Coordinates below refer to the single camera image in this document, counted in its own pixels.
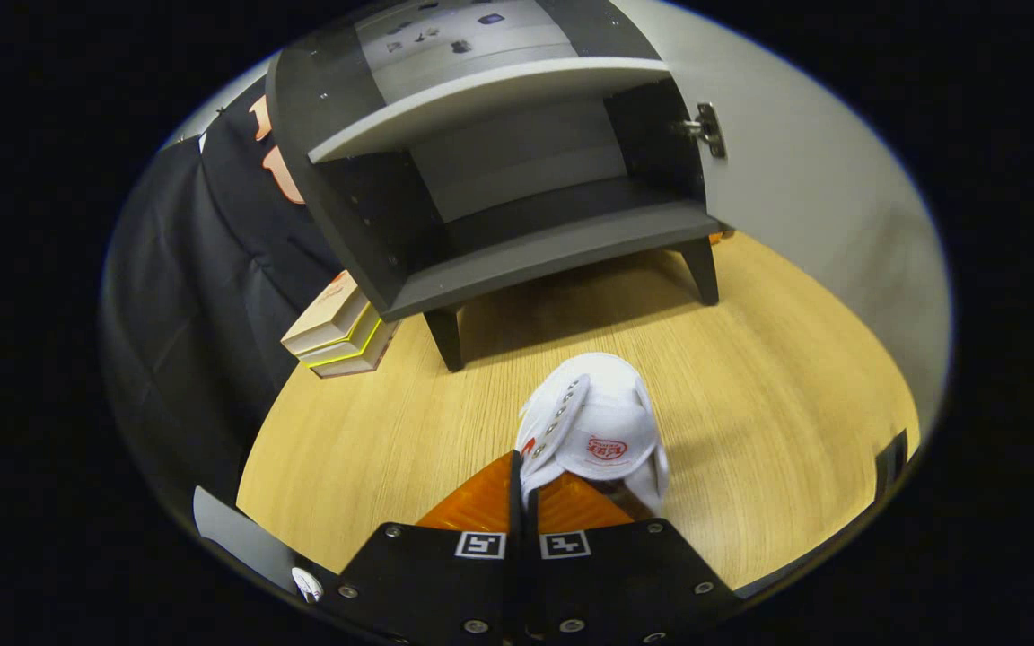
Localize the dark grey shoe cabinet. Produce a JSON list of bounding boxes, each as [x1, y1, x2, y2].
[[266, 0, 723, 373]]

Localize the black backdrop cloth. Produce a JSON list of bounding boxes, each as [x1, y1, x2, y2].
[[100, 81, 343, 539]]

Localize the brown edged book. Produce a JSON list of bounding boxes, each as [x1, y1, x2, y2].
[[311, 319, 403, 380]]

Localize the white shoe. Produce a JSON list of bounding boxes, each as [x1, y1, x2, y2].
[[514, 352, 670, 521]]

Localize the light grey cabinet shelf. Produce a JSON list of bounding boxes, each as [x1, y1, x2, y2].
[[306, 57, 672, 165]]

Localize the black door handle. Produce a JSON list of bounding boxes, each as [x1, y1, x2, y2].
[[874, 429, 909, 503]]

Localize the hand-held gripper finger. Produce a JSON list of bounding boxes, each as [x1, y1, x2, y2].
[[318, 450, 524, 646], [524, 474, 744, 646]]

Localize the beige shoe cabinet door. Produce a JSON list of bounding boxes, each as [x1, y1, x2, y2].
[[611, 0, 953, 441]]

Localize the metal door hinge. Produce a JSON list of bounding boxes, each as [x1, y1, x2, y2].
[[680, 101, 727, 161]]

